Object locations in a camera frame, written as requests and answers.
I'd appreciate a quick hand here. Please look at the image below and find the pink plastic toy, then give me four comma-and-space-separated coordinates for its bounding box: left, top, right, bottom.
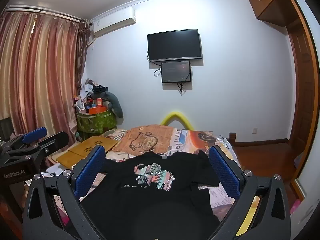
290, 200, 301, 215

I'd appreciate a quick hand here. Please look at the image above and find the orange box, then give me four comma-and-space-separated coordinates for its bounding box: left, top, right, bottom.
87, 106, 107, 115

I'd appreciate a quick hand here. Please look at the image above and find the large black wall television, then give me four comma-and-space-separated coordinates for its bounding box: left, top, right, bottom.
147, 29, 202, 63

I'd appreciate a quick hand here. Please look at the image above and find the black elephant print t-shirt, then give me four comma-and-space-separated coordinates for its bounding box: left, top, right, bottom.
79, 151, 221, 240

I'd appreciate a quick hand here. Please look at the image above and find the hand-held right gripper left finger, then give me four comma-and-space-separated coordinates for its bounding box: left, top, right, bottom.
22, 145, 111, 240

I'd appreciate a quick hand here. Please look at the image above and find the wooden overhead cabinet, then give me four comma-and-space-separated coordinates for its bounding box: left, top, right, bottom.
248, 0, 291, 28

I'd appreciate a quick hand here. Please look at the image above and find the small black wall monitor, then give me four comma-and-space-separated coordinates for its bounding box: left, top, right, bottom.
161, 60, 192, 84

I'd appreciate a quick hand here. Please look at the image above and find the pile of assorted clutter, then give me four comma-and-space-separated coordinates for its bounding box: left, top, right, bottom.
73, 78, 110, 113

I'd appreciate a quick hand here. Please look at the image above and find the bamboo lap table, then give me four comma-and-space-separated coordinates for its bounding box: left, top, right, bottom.
56, 135, 119, 169

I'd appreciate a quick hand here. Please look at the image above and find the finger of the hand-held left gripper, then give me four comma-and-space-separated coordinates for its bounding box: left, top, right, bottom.
0, 127, 48, 153
5, 131, 70, 167

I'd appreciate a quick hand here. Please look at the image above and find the white air conditioner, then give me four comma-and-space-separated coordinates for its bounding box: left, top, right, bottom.
90, 5, 137, 37

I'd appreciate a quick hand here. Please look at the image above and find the green fabric storage box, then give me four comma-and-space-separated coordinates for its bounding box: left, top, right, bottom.
76, 109, 118, 134

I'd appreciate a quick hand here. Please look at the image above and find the grey foam mat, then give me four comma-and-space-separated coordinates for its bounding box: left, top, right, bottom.
299, 204, 316, 232

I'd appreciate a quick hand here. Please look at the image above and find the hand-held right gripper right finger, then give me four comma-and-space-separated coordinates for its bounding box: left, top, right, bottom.
207, 145, 292, 240

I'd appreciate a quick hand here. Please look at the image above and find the pink striped curtain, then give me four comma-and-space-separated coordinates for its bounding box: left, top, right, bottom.
0, 11, 92, 142

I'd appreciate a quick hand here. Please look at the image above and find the yellow foam tube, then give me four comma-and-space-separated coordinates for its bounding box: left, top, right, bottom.
160, 110, 193, 131

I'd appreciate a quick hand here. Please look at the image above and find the white curtain rail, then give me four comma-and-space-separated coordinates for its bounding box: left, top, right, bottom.
5, 5, 83, 22

